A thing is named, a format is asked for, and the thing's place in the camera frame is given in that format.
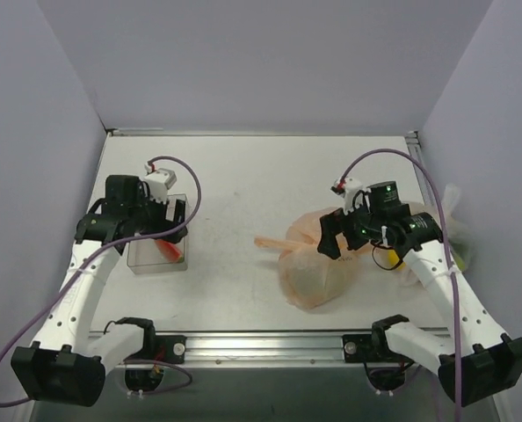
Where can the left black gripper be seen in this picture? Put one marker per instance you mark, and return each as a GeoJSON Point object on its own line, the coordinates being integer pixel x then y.
{"type": "Point", "coordinates": [169, 215]}

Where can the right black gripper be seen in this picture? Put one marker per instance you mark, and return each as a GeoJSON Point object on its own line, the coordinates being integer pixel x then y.
{"type": "Point", "coordinates": [344, 224]}

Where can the fake watermelon slice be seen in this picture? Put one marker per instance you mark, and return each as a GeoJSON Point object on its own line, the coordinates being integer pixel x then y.
{"type": "Point", "coordinates": [170, 252]}

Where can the orange plastic shopping bag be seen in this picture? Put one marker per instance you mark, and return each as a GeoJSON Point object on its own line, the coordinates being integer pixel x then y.
{"type": "Point", "coordinates": [309, 279]}

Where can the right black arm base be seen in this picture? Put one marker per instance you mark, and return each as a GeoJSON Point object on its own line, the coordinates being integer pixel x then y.
{"type": "Point", "coordinates": [386, 372]}

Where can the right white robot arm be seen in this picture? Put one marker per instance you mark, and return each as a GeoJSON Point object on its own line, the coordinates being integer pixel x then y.
{"type": "Point", "coordinates": [481, 359]}

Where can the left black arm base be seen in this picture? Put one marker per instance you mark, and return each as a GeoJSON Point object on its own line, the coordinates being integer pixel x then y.
{"type": "Point", "coordinates": [156, 371]}

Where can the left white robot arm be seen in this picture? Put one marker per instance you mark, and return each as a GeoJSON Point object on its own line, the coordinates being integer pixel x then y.
{"type": "Point", "coordinates": [62, 365]}

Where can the clear plastic fruit box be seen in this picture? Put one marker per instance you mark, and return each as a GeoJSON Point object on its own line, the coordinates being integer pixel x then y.
{"type": "Point", "coordinates": [155, 256]}

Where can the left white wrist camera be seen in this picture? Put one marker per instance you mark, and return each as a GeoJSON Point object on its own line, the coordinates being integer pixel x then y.
{"type": "Point", "coordinates": [159, 182]}

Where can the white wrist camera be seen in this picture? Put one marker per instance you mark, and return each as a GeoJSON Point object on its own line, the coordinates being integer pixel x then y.
{"type": "Point", "coordinates": [352, 191]}
{"type": "Point", "coordinates": [159, 182]}

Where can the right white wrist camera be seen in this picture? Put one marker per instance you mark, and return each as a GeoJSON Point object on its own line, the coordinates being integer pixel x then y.
{"type": "Point", "coordinates": [352, 191]}

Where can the aluminium right side rail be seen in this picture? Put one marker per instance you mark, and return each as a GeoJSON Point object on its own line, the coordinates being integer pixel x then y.
{"type": "Point", "coordinates": [430, 204]}

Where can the aluminium rail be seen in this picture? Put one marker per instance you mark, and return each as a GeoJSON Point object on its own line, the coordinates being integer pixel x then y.
{"type": "Point", "coordinates": [430, 204]}
{"type": "Point", "coordinates": [261, 347]}

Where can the aluminium front rail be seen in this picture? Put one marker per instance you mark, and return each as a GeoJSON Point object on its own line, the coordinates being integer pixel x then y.
{"type": "Point", "coordinates": [261, 347]}

